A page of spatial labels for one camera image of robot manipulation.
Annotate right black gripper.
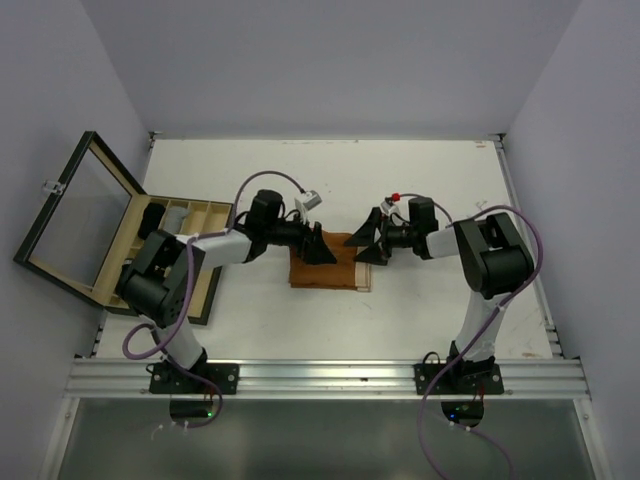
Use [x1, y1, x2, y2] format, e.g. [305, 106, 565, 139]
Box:
[345, 205, 418, 264]

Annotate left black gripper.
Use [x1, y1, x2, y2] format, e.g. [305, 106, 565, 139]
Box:
[265, 208, 336, 264]

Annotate orange underwear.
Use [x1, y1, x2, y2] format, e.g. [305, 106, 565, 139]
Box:
[289, 232, 373, 292]

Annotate grey striped underwear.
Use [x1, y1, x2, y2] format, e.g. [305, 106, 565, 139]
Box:
[162, 206, 190, 235]

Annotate black underwear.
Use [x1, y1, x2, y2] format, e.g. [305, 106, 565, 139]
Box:
[137, 202, 166, 240]

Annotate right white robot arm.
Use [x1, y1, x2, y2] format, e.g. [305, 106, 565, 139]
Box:
[344, 194, 539, 393]

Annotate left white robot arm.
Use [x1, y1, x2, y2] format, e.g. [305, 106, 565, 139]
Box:
[115, 189, 337, 393]

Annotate wooden compartment organizer box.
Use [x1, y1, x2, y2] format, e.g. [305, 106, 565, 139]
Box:
[102, 196, 237, 327]

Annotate glass box lid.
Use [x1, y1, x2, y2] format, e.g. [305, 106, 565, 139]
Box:
[14, 131, 150, 309]

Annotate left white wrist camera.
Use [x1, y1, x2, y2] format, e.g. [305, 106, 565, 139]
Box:
[294, 190, 322, 223]

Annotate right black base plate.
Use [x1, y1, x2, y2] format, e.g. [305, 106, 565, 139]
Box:
[413, 353, 505, 396]

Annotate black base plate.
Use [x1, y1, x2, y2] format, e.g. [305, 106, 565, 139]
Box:
[413, 353, 505, 396]
[145, 361, 240, 395]

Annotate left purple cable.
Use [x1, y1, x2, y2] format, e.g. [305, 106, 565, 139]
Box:
[122, 170, 309, 431]

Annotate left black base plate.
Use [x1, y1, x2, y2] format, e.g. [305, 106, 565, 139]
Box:
[145, 361, 240, 395]

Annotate aluminium mounting rail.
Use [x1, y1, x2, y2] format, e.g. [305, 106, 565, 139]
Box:
[64, 359, 589, 400]

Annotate white wall latch clip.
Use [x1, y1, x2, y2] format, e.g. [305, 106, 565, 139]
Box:
[41, 180, 66, 196]

